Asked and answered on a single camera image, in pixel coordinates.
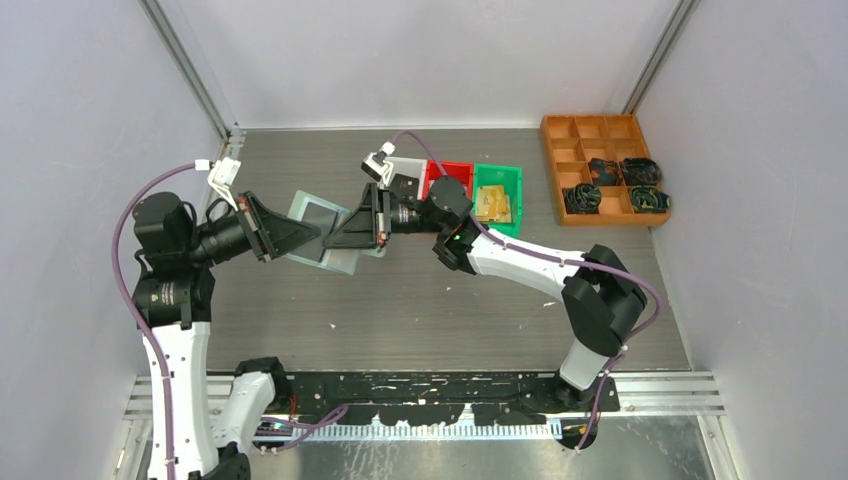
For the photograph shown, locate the rolled dark sock upper right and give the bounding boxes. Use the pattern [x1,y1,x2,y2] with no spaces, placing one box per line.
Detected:
[620,157,663,186]

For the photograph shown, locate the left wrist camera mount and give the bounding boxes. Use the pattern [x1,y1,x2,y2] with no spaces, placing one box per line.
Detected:
[193,156,241,209]

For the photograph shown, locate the green plastic bin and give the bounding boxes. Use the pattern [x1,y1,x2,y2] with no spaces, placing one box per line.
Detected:
[472,163,524,238]

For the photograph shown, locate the rolled dark sock upper left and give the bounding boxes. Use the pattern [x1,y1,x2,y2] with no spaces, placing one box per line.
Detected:
[588,157,623,187]

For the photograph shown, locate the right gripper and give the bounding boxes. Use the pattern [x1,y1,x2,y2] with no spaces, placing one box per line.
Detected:
[324,184,448,252]

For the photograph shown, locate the purple cable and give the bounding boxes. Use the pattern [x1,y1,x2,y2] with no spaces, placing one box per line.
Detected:
[389,129,664,453]
[111,161,350,480]

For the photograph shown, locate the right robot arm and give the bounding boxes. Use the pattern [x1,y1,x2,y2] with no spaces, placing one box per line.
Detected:
[324,176,648,411]

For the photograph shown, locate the orange wooden compartment tray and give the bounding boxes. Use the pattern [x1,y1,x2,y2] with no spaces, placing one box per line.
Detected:
[540,114,671,227]

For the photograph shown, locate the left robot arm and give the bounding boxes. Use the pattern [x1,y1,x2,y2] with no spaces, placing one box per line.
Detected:
[132,192,320,479]

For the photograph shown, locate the gold cards in green bin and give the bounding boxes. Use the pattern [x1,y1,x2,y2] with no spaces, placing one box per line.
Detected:
[474,185,512,224]

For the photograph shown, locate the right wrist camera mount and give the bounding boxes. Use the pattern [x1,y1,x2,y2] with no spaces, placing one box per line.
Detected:
[360,141,396,189]

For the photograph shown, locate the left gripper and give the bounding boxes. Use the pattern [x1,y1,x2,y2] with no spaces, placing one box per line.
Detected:
[187,189,321,266]

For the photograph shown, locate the red plastic bin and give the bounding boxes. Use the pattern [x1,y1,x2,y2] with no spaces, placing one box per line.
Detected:
[419,160,475,199]

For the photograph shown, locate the white plastic bin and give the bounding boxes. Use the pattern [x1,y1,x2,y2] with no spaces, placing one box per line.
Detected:
[391,157,428,200]

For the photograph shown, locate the black card in white bin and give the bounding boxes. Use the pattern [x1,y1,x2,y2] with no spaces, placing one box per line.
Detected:
[389,174,420,203]

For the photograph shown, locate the rolled dark sock lower right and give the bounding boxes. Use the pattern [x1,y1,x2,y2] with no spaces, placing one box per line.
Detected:
[629,185,671,214]

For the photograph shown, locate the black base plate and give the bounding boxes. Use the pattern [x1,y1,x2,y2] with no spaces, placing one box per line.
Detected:
[226,370,621,429]

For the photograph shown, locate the rolled dark sock lower left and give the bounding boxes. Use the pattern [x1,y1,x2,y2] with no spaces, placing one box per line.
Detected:
[562,183,602,215]

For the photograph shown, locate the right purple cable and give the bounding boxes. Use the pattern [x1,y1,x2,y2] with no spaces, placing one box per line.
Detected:
[389,129,664,453]

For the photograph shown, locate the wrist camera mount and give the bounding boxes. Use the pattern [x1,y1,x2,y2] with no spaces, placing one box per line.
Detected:
[360,141,396,189]
[193,156,241,209]

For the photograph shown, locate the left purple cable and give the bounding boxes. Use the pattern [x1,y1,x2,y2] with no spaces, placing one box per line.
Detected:
[111,161,350,480]

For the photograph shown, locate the rolled dark sock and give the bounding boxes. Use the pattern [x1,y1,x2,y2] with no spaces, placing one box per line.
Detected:
[588,157,623,187]
[629,185,671,214]
[620,157,663,186]
[562,183,602,215]

